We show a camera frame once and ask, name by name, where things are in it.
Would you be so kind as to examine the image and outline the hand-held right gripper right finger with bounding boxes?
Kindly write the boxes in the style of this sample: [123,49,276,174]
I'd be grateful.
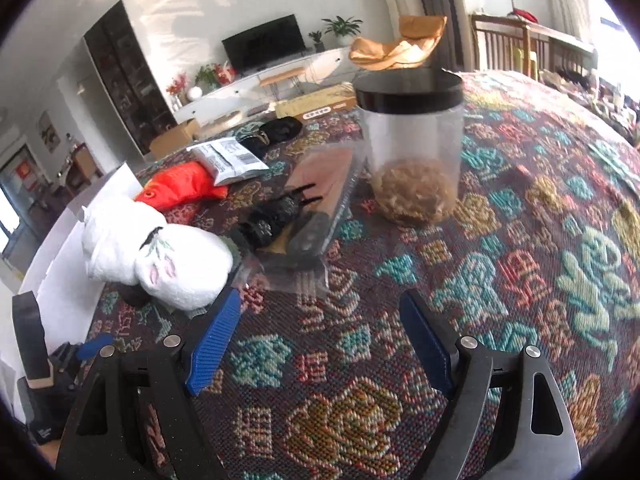
[398,289,583,480]

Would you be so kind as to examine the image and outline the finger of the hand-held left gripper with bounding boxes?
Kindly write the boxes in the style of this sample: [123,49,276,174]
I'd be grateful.
[76,334,116,362]

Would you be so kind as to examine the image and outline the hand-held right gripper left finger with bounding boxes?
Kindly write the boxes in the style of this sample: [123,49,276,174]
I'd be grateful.
[55,287,242,480]

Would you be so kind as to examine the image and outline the red fish plush toy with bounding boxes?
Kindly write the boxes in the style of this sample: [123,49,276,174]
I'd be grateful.
[134,162,230,211]

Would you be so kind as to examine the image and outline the white embroidered rolled towel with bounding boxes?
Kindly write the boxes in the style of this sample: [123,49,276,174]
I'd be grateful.
[80,199,235,310]

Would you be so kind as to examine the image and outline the patterned woven blanket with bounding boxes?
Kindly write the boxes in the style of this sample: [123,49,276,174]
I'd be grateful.
[85,70,640,480]

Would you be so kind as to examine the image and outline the black hair claw clip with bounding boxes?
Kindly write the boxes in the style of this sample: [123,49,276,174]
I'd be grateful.
[239,195,301,248]

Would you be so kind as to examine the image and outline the brown fluffy ball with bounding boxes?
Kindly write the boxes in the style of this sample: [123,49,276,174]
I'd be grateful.
[371,157,458,225]

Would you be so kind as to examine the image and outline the grey plastic mailer bag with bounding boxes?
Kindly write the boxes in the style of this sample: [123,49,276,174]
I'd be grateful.
[187,137,271,185]

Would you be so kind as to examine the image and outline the wooden dining table and chairs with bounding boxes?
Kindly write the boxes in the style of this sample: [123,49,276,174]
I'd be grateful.
[57,142,103,196]

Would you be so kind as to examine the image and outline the clear plastic blister package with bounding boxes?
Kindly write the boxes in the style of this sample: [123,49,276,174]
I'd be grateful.
[235,141,368,303]

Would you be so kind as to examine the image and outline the brown cardboard box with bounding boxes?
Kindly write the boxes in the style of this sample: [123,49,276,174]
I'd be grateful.
[149,119,201,158]

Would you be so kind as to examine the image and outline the clear plastic jar black lid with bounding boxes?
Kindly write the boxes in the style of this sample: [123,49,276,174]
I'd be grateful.
[354,67,466,226]

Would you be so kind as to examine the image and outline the round beige cat scratcher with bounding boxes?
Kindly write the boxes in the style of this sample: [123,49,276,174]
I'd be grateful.
[197,112,243,138]

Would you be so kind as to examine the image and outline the black cloth accessory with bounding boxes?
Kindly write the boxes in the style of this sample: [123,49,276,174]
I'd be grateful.
[235,116,303,153]

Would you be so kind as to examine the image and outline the red flowers in glass vase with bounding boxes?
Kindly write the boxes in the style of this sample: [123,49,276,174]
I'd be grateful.
[166,72,188,111]

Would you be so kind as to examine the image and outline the yellow flat cardboard box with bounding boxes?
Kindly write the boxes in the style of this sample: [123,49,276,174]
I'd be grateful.
[275,87,360,121]

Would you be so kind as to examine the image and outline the red flower bouquet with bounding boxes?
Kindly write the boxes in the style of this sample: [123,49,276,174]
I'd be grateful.
[195,60,236,91]

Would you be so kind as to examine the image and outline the dark glass-door bookcase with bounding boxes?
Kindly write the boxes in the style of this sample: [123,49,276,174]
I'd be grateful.
[83,0,177,156]

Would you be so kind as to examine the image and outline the wooden bench with metal legs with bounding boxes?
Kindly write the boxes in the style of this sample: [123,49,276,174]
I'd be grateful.
[259,66,307,97]

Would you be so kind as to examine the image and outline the orange lounge chair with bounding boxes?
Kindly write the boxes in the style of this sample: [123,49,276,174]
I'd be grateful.
[348,14,448,72]

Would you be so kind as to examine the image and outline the white television cabinet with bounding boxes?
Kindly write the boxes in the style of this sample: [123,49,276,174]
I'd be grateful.
[177,46,358,118]

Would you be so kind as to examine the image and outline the black flat television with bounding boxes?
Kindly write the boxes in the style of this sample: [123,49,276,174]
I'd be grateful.
[221,14,307,77]

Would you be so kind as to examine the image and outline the wooden railing crib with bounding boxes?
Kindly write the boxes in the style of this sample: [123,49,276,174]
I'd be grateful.
[470,12,596,83]

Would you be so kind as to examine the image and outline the large green potted plant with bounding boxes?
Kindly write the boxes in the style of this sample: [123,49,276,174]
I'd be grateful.
[322,15,363,47]

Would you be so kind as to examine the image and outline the dark grey curtain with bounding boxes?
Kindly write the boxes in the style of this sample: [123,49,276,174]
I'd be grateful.
[410,0,473,71]

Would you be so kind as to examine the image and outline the framed wall picture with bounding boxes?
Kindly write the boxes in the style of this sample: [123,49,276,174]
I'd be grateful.
[39,111,62,153]

